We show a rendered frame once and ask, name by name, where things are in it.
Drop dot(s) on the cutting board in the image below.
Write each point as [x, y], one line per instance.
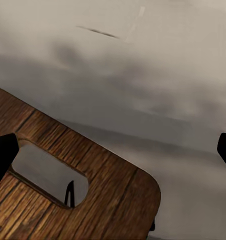
[122, 200]

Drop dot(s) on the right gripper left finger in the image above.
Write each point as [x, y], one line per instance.
[9, 149]

